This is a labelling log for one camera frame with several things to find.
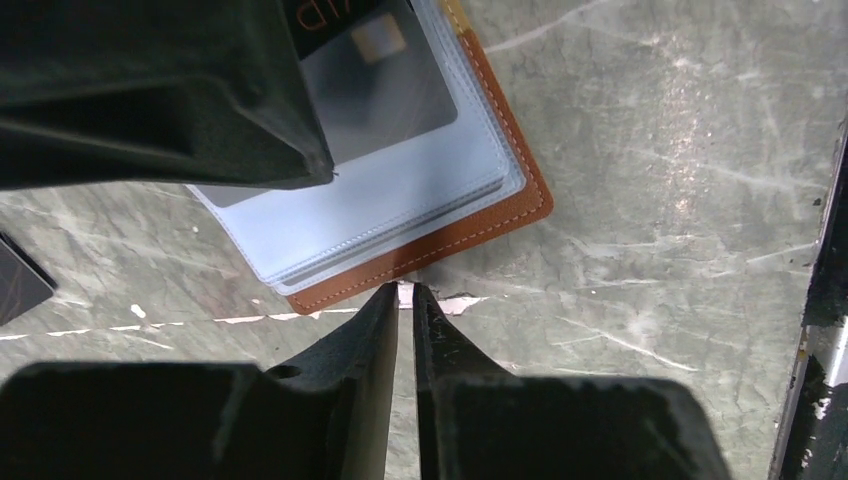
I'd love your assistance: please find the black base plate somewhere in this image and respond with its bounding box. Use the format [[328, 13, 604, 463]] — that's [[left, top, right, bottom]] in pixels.
[[769, 133, 847, 479]]

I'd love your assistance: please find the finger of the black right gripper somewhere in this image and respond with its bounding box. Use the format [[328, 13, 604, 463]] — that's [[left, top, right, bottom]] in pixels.
[[1, 1, 334, 190]]

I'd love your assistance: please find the black card stack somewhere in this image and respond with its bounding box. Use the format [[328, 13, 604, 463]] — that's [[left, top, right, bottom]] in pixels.
[[1, 231, 58, 326]]

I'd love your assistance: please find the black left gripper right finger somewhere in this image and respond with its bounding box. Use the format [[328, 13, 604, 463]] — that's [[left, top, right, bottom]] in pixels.
[[411, 284, 729, 479]]

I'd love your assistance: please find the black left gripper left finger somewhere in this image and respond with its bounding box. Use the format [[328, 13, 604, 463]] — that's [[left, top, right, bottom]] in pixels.
[[1, 282, 399, 479]]

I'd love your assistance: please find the brown leather card holder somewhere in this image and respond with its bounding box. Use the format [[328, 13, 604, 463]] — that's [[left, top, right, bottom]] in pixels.
[[192, 1, 553, 314]]

